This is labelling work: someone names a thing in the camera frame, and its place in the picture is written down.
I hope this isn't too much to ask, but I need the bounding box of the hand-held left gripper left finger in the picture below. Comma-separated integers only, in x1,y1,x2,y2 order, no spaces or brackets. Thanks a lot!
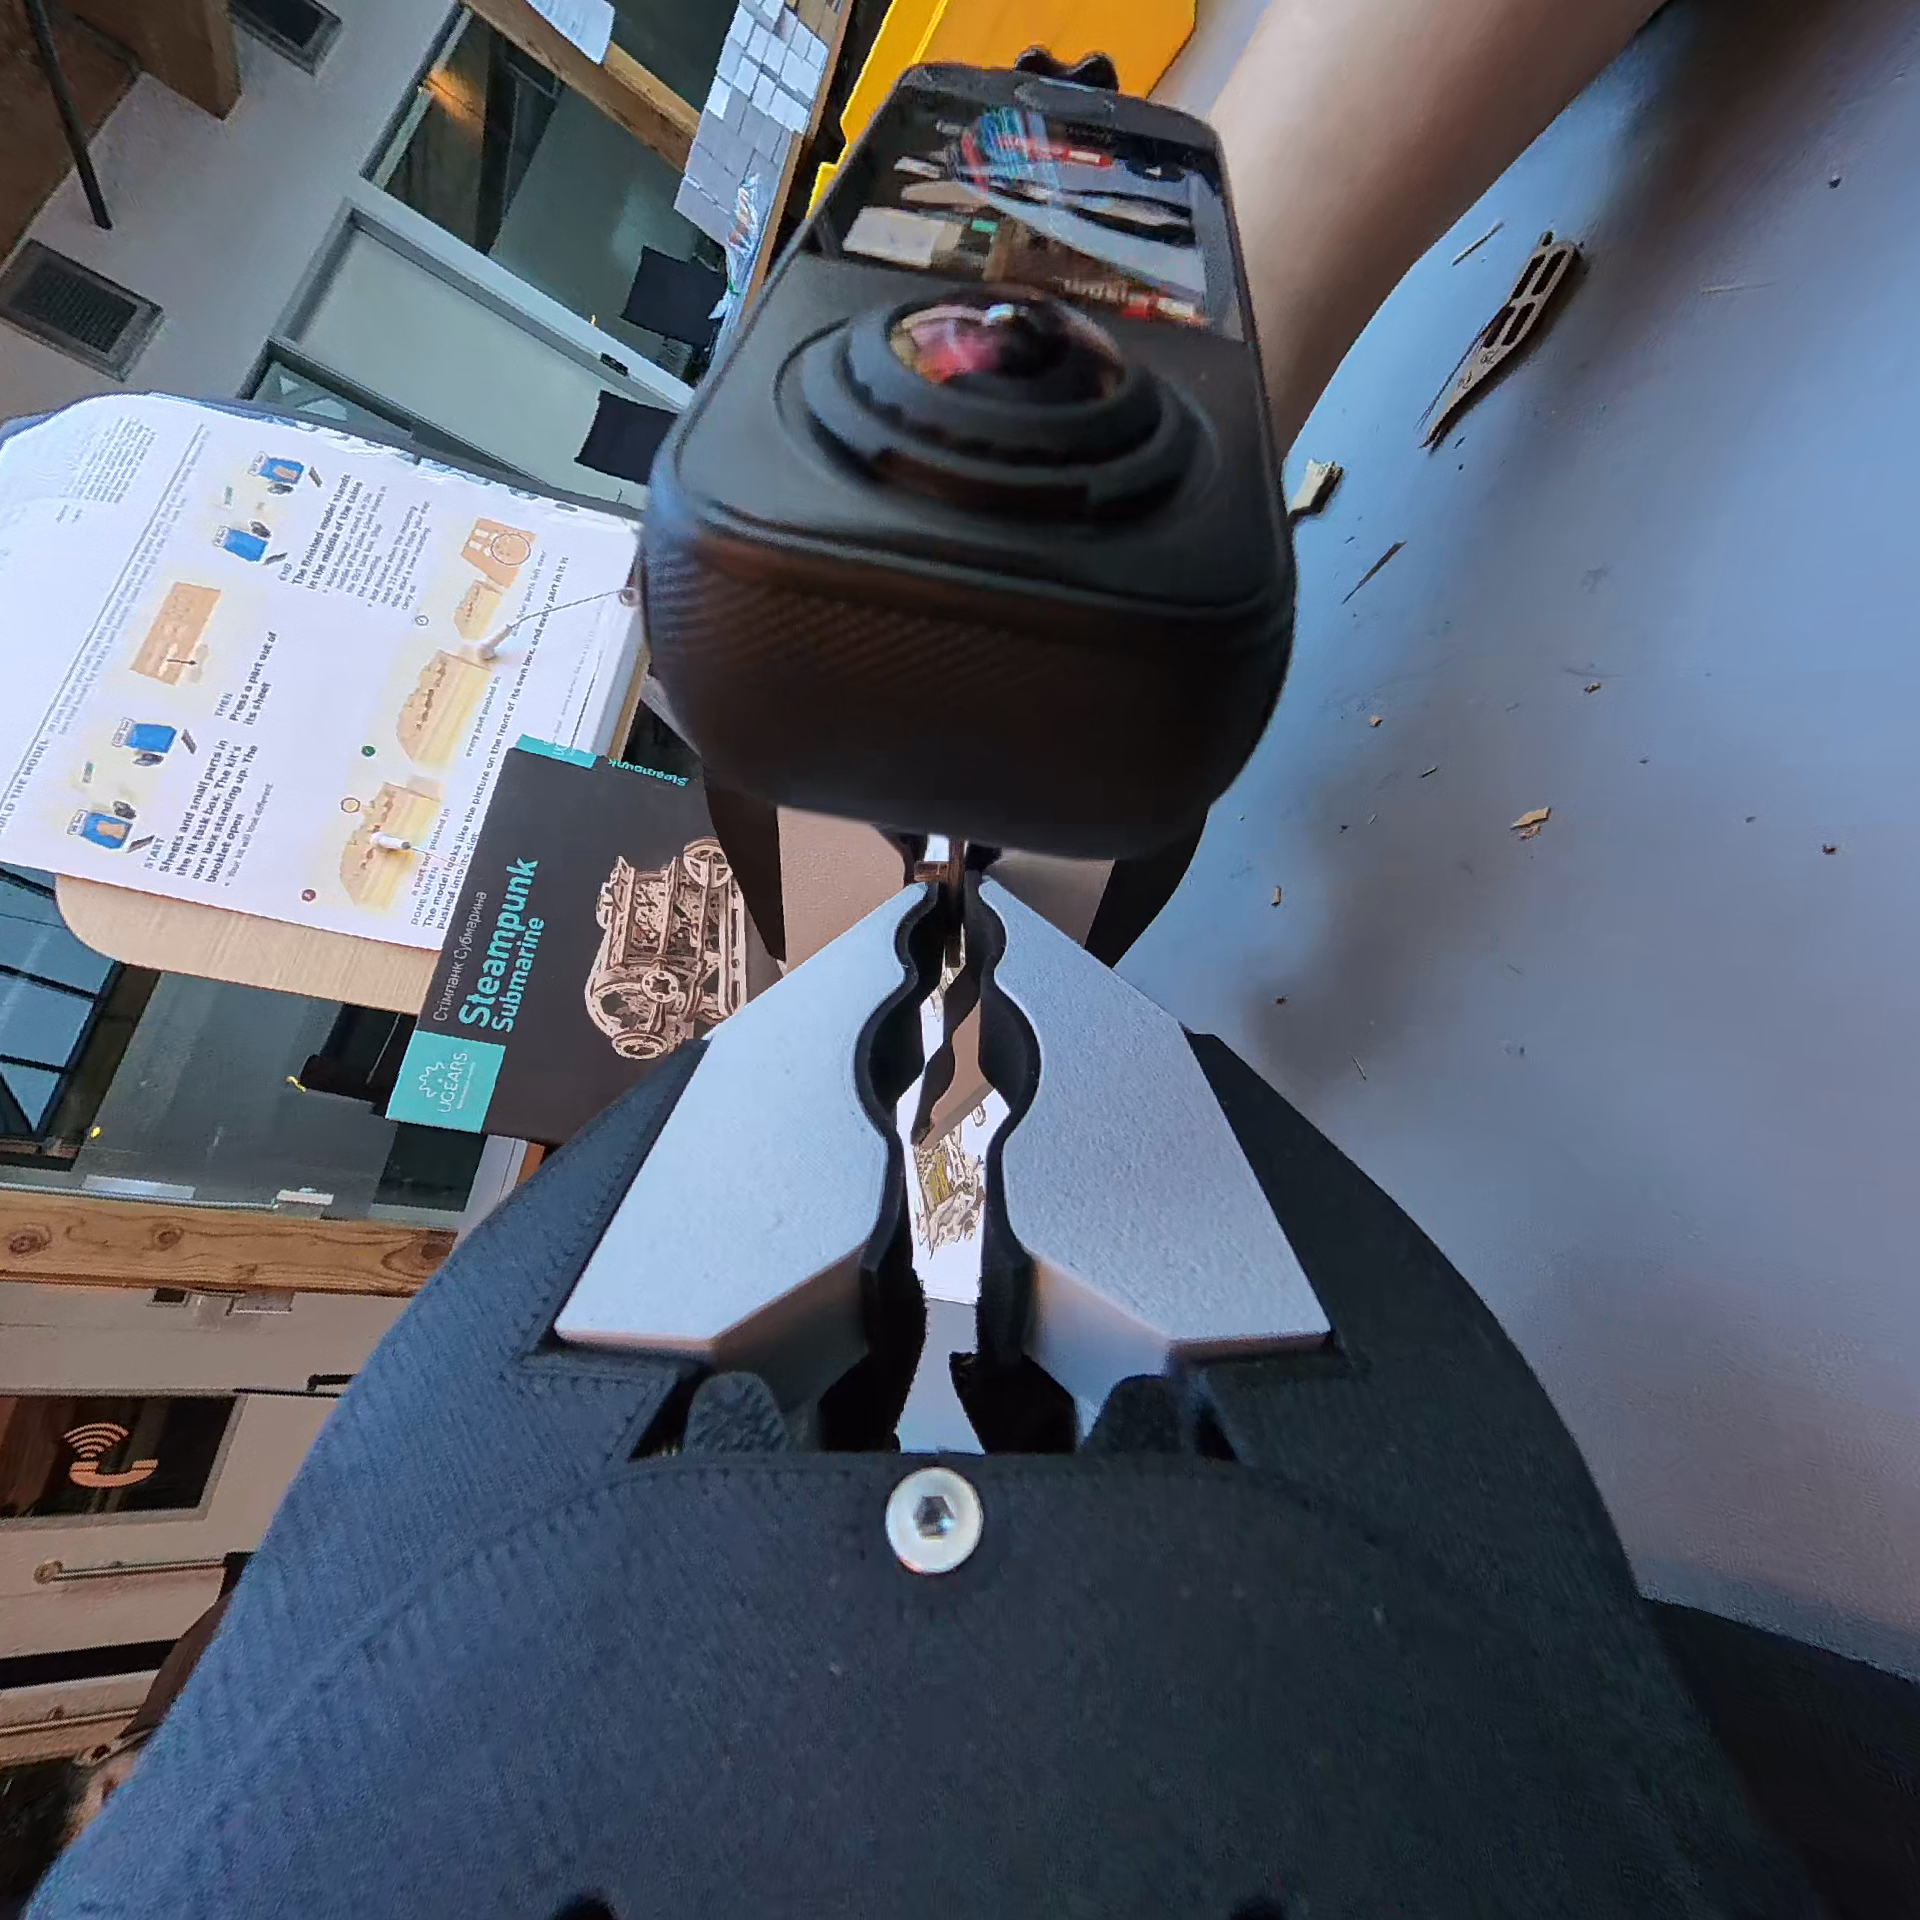
552,879,941,1441

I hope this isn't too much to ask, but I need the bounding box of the white instruction booklet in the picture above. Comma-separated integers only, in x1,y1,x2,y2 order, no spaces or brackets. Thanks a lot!
899,976,1002,1302

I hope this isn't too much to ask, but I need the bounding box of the person's right forearm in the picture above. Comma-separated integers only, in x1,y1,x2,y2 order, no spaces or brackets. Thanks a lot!
1199,0,1669,447

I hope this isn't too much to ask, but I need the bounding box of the slotted flat wooden part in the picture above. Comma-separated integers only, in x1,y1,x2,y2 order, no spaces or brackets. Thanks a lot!
1415,234,1582,449

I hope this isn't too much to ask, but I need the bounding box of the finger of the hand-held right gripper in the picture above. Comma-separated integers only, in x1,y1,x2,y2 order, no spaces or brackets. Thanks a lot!
911,958,996,1148

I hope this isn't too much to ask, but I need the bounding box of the wooden beam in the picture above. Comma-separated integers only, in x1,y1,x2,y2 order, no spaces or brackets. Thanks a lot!
0,1185,456,1299
456,0,712,167

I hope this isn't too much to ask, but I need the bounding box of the large white instruction sheet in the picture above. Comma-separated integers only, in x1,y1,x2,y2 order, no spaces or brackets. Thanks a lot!
0,391,650,952

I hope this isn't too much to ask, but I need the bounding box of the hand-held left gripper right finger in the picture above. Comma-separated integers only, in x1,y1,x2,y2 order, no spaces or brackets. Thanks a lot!
957,878,1336,1450

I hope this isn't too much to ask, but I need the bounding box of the yellow plastic bin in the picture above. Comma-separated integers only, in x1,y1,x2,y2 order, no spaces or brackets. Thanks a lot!
847,0,1204,103

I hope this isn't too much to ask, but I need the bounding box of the grey wall vent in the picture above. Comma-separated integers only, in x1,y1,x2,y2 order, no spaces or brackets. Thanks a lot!
0,237,163,379

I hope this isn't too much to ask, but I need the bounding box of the black product box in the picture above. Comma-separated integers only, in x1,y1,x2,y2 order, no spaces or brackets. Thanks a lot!
390,736,789,1145

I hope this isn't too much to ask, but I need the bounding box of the grey desk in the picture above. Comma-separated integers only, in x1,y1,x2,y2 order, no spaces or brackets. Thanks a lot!
1118,0,1920,1666

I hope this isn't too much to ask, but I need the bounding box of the black padded mat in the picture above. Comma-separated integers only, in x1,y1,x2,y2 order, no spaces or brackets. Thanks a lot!
1644,1592,1920,1920

